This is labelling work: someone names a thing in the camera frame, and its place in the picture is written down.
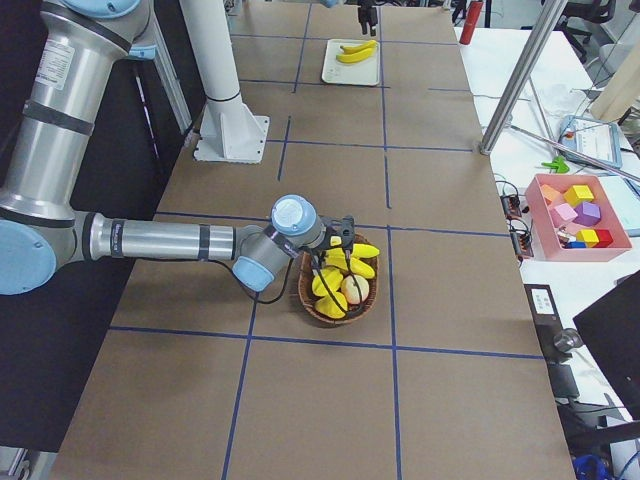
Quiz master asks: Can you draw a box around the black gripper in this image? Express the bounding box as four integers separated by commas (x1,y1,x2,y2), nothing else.
312,216,343,268
357,0,377,36

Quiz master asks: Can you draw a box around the yellow banana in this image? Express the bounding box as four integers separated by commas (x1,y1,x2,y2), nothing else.
324,256,376,279
336,47,377,65
326,243,380,259
340,40,378,54

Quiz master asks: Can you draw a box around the white rectangular plate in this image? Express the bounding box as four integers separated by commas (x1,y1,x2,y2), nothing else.
321,39,380,86

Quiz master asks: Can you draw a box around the yellow starfruit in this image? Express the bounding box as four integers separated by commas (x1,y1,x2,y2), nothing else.
311,266,344,297

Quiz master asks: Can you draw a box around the circuit board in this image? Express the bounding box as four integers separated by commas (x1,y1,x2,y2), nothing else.
500,194,522,220

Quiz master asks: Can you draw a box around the orange cube block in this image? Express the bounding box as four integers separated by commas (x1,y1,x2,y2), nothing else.
540,184,563,206

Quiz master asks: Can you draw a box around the pink plastic box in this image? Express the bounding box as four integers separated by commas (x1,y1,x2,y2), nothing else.
525,174,632,262

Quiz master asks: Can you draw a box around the pink cube block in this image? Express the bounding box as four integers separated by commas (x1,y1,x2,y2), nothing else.
549,203,578,228

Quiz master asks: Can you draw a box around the green plastic clip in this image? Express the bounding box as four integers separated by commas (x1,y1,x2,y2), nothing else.
541,155,570,174

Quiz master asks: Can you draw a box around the yellow cube block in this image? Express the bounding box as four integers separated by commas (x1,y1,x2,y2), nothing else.
563,184,594,207

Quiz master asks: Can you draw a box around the purple cube block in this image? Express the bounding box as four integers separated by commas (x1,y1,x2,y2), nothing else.
574,202,601,227

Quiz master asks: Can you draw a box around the blue teach pendant tablet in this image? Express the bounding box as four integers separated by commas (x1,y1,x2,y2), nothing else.
559,115,622,168

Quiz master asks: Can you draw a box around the red cube block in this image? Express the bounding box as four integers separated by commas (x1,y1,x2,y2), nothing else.
594,229,613,248

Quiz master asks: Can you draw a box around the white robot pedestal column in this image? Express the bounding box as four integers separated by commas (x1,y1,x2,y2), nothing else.
180,0,270,164

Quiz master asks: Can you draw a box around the silver aluminium frame post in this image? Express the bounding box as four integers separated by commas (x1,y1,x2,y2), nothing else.
479,0,568,155

